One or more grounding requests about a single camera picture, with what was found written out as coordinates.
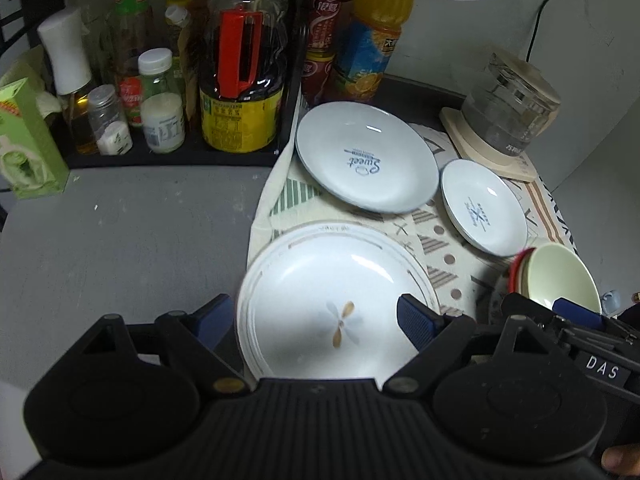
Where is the red bowl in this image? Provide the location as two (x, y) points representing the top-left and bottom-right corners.
(508, 247), (535, 296)

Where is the pale green bowl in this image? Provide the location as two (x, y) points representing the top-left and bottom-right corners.
(524, 243), (601, 314)

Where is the white plate with flower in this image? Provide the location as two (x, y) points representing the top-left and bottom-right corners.
(236, 221), (440, 385)

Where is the white plate Bakery print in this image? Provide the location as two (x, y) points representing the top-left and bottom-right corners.
(440, 159), (527, 258)

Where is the white plate Sweet print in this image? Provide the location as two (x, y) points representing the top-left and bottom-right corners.
(295, 102), (439, 214)

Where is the large white bowl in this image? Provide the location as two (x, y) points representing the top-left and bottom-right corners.
(488, 288), (508, 325)

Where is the person's right hand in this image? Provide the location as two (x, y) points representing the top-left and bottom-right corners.
(601, 444), (640, 476)

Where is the patterned cloth table mat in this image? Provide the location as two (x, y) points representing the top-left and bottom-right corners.
(247, 110), (576, 324)

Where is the black metal rack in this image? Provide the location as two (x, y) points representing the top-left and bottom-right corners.
(29, 0), (327, 168)

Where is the beige kettle heating base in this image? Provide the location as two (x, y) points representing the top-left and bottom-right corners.
(439, 107), (538, 183)

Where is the small clear spice jar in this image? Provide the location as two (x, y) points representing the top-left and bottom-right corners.
(88, 84), (132, 156)

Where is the white lid milk bottle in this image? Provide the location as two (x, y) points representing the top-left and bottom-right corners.
(138, 48), (186, 154)

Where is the large dark oil bottle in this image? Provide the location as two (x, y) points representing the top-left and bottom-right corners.
(198, 0), (288, 154)

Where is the glass kettle with beige lid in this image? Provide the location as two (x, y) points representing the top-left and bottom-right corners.
(462, 48), (561, 157)

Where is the green tissue box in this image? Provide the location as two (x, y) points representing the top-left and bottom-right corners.
(0, 78), (70, 200)

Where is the red drink can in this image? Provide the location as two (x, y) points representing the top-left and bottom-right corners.
(302, 52), (334, 106)
(306, 0), (343, 58)

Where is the green label sauce bottle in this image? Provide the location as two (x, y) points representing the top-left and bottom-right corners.
(110, 0), (155, 128)

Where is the white capped spray bottle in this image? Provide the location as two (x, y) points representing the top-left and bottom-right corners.
(37, 6), (99, 155)

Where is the orange juice bottle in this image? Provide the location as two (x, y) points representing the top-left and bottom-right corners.
(323, 0), (413, 103)

